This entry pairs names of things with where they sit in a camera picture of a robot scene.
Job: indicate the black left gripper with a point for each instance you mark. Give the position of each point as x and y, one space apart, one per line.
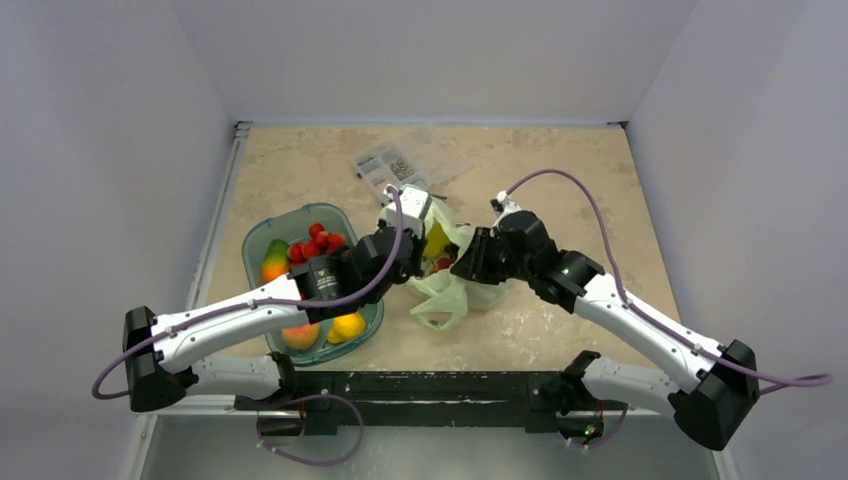
415 266

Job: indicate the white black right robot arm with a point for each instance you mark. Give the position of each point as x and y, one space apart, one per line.
702 384

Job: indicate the green orange fake mango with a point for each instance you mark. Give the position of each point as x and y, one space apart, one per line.
276 262

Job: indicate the red fake lychee bunch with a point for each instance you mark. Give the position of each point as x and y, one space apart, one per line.
320 241

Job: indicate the red fake fruit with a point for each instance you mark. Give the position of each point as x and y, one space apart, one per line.
441 264

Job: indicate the orange fake peach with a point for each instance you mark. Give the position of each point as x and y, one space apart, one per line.
301 338

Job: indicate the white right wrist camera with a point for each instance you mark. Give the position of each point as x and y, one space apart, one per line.
502 205

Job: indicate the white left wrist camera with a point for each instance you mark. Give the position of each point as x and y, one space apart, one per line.
406 208

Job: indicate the clear plastic screw box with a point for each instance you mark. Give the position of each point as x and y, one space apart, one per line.
424 157

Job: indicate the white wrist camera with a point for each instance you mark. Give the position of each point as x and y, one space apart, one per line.
406 208
502 205

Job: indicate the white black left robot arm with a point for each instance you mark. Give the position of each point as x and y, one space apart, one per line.
168 357

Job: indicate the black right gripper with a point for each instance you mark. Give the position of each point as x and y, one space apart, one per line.
468 257

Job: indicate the yellow fake fruit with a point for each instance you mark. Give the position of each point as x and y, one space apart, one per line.
437 242

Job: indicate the black aluminium base frame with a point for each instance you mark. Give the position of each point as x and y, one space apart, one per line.
538 402

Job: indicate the yellow fake lemon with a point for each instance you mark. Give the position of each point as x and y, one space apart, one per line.
346 327

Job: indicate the green plastic bag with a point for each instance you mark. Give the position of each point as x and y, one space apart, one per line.
447 299

